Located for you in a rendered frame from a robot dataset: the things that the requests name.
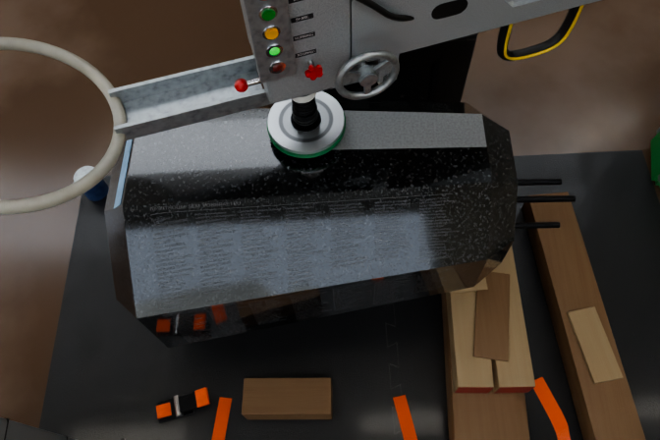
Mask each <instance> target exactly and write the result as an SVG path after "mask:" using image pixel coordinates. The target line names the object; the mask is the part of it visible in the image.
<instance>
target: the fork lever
mask: <svg viewBox="0 0 660 440"><path fill-rule="evenodd" d="M256 78H259V76H258V73H257V68H256V63H255V59H254V56H253V55H251V56H247V57H243V58H239V59H235V60H231V61H227V62H223V63H218V64H214V65H210V66H206V67H202V68H198V69H193V70H189V71H185V72H181V73H178V74H174V75H169V76H165V77H161V78H157V79H153V80H149V81H144V82H137V83H133V84H129V85H125V86H120V87H116V88H112V89H108V93H109V95H110V97H114V96H116V97H119V98H121V100H122V102H123V105H124V108H125V112H126V117H127V123H126V124H122V125H118V126H114V130H115V132H116V134H125V135H126V140H129V139H133V138H140V137H144V136H148V135H152V134H156V133H160V132H164V131H168V130H172V129H176V128H179V127H183V126H187V125H191V124H195V123H199V122H203V121H207V120H211V119H215V118H219V117H223V116H227V115H230V114H234V113H238V112H242V111H246V110H249V109H253V108H257V107H261V106H265V105H269V104H273V103H271V102H270V101H269V100H268V98H267V95H266V92H265V89H262V86H261V83H259V84H256V85H252V86H249V87H248V88H247V90H246V91H245V92H238V91H236V89H235V86H234V84H235V81H236V80H237V79H245V80H247V81H248V80H252V79H256Z"/></svg>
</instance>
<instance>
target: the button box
mask: <svg viewBox="0 0 660 440"><path fill-rule="evenodd" d="M243 4H244V9H245V14H246V18H247V26H248V31H249V36H250V40H251V45H252V50H253V54H254V59H255V63H256V68H257V72H258V76H259V79H260V82H261V83H266V82H270V81H274V80H278V79H282V78H284V77H288V76H292V75H295V74H296V73H297V68H296V60H295V53H294V45H293V38H292V31H291V23H290V15H289V7H288V0H264V1H261V0H243ZM266 6H273V7H275V8H276V9H277V11H278V13H277V16H276V17H275V18H274V19H273V20H271V21H263V20H262V19H261V18H260V17H259V15H258V13H259V11H260V10H261V9H262V8H263V7H266ZM270 26H276V27H278V28H279V29H280V31H281V32H280V35H279V36H278V37H276V38H275V39H271V40H268V39H265V38H264V37H263V36H262V33H263V31H264V30H265V29H266V28H267V27H270ZM272 44H280V45H282V47H283V52H282V54H281V55H279V56H277V57H268V56H267V55H266V49H267V48H268V47H269V46H270V45H272ZM277 61H281V62H284V63H285V64H286V68H285V70H284V71H283V72H281V73H279V74H272V73H270V71H269V66H270V65H271V64H272V63H274V62H277Z"/></svg>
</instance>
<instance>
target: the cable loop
mask: <svg viewBox="0 0 660 440"><path fill-rule="evenodd" d="M582 8H583V5H582V6H578V7H574V8H571V9H570V10H569V12H568V14H567V15H566V17H565V19H564V21H563V23H562V25H561V27H560V28H559V30H558V31H557V32H556V33H555V34H554V35H553V36H552V37H551V38H549V39H547V40H546V41H543V42H541V43H539V44H536V45H533V46H529V47H527V48H522V49H517V50H508V44H509V39H510V35H511V31H512V28H513V24H511V25H507V26H503V27H500V30H499V34H498V39H497V54H498V56H499V57H500V58H502V59H503V60H506V61H516V60H520V59H525V58H529V57H533V56H536V55H540V54H543V53H545V52H548V51H550V50H552V49H554V48H556V47H557V46H559V45H560V44H561V43H562V42H563V41H564V40H565V39H566V38H567V37H568V35H569V34H570V32H571V31H572V29H573V27H574V25H575V23H576V22H577V20H578V16H579V14H580V12H581V10H582Z"/></svg>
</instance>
